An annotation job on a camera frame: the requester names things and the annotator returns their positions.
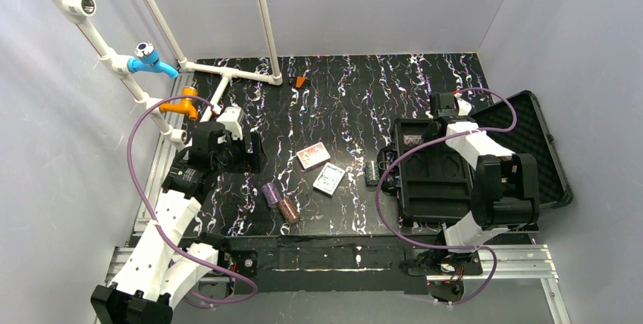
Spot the blue plastic faucet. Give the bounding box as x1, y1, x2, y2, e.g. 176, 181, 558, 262
127, 42, 179, 79

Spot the white pvc pipe frame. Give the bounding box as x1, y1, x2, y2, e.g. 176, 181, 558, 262
22, 0, 284, 151

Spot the black poker set case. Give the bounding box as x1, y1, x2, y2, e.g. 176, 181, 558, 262
377, 90, 573, 226

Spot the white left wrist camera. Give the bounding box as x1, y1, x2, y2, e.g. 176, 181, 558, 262
216, 106, 246, 140

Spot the aluminium rail frame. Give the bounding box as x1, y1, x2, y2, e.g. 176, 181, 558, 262
104, 72, 572, 324

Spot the orange black poker chip stack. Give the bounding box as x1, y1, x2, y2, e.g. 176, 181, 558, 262
278, 197, 301, 225

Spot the orange plastic faucet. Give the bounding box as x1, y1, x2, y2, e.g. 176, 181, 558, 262
158, 87, 198, 121

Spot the purple poker chip stack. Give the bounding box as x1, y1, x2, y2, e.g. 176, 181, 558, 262
262, 182, 282, 209

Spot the red playing card deck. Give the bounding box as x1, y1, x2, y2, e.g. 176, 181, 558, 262
296, 142, 331, 171

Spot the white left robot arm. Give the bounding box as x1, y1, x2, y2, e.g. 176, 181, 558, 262
90, 121, 267, 323

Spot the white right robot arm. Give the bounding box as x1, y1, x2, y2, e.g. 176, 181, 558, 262
422, 93, 540, 254

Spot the small orange black clip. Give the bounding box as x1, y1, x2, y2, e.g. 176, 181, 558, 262
289, 76, 310, 90

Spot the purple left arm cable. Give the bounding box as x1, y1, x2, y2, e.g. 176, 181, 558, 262
125, 96, 260, 310

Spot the blue playing card deck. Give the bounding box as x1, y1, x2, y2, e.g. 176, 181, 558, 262
313, 162, 346, 196

